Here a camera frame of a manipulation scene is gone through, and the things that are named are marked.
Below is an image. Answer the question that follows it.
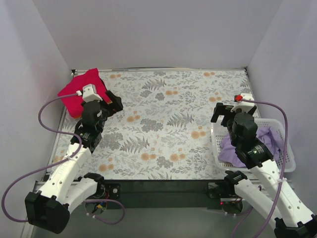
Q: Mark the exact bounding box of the purple t shirt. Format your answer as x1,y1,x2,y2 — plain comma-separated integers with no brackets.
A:
218,127,284,168

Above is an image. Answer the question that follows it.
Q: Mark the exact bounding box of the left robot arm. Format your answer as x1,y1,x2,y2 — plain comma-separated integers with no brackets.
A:
25,89,123,234

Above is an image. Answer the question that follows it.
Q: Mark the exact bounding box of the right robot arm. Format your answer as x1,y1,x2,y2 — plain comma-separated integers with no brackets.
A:
211,100,317,238

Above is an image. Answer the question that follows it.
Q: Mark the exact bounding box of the red folded t shirt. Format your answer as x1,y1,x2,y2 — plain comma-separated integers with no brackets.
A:
57,68,112,119

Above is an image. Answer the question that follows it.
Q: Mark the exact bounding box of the white plastic basket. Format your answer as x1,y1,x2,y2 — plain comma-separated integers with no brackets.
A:
211,118,285,173

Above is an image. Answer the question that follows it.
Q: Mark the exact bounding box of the floral table mat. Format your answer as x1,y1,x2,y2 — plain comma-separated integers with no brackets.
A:
48,70,261,180

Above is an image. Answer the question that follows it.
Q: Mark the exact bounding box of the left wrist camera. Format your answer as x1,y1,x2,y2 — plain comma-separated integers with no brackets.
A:
76,84,102,103

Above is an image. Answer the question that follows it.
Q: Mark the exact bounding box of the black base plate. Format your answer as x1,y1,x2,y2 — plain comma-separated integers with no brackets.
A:
87,179,242,211

